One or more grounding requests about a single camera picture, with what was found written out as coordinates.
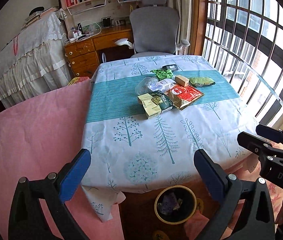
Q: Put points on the yellow red box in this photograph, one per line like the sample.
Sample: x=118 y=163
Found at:
x=77 y=80

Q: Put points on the clear plastic container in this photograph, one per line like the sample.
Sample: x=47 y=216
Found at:
x=144 y=86

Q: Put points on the window with metal grille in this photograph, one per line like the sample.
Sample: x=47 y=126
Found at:
x=244 y=30

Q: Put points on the green crumpled wrapper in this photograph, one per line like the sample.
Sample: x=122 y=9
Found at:
x=162 y=73

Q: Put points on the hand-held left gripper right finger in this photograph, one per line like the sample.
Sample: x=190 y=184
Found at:
x=210 y=175

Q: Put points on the light green packet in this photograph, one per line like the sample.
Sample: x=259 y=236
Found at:
x=202 y=81

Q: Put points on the green cracker box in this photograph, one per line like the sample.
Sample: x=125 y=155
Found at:
x=154 y=103

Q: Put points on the pink bed sheet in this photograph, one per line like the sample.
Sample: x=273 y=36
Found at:
x=36 y=130

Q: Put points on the grey office chair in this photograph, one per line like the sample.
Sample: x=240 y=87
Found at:
x=154 y=27

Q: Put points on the wooden desk with drawers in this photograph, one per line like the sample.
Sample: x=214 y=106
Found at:
x=81 y=52

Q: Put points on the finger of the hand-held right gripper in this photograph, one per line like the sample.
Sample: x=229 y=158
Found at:
x=269 y=131
x=249 y=141

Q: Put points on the white blue packet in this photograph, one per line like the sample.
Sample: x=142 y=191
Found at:
x=166 y=84

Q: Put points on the yellow rimmed dark waste bin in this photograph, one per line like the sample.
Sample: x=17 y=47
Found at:
x=176 y=217

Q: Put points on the small black box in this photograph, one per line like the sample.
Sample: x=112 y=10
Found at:
x=170 y=67

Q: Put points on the small tan box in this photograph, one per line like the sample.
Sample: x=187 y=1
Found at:
x=182 y=80

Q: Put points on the white lace furniture cover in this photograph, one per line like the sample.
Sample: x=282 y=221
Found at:
x=29 y=60

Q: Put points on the small dark picture frame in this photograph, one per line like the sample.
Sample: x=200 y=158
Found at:
x=106 y=22

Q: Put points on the tree print tablecloth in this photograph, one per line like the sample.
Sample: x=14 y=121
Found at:
x=144 y=140

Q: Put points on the person's right leg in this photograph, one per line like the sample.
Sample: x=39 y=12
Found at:
x=194 y=227

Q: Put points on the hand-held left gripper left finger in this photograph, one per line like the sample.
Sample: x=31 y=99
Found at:
x=76 y=172

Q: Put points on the yellow slipper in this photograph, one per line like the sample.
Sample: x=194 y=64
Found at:
x=199 y=206
x=161 y=236

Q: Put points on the red silver snack bag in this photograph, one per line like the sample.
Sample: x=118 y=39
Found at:
x=186 y=95

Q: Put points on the stack of books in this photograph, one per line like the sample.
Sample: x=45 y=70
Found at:
x=35 y=17

